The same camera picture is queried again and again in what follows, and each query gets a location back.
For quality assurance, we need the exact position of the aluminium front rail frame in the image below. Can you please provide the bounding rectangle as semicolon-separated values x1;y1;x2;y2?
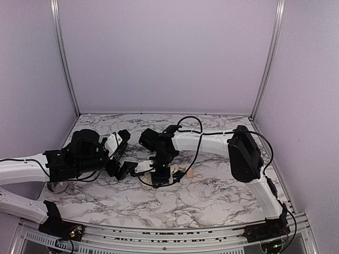
9;213;319;253

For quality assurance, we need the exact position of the clear glass cup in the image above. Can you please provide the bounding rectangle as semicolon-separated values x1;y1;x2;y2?
47;182;69;194

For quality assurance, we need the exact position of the aluminium corner post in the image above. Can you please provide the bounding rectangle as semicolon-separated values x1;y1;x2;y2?
249;0;286;121
50;0;81;119

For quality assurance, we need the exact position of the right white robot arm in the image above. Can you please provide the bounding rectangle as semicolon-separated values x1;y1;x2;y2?
135;123;288;224

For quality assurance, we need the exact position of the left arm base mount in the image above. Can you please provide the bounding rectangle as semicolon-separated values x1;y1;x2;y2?
38;201;84;242

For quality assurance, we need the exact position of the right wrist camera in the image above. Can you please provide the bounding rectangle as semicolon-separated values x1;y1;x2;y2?
130;157;155;177

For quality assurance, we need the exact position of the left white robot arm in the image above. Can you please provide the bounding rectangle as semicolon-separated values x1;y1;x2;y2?
1;129;131;224

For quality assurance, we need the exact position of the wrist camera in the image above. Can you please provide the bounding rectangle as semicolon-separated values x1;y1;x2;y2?
130;157;155;177
104;130;131;157

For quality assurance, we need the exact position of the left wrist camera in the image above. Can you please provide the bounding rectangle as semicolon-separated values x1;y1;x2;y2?
104;130;131;157

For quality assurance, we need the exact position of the beige and black folding umbrella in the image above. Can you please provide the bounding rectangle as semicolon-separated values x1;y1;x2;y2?
138;164;202;188

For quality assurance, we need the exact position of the left aluminium corner post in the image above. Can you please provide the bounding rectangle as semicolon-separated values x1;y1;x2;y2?
50;0;81;119

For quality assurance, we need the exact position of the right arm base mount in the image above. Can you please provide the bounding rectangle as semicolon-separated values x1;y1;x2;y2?
243;214;291;243

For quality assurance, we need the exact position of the right aluminium corner post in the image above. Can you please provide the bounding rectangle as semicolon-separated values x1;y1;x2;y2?
249;0;286;121

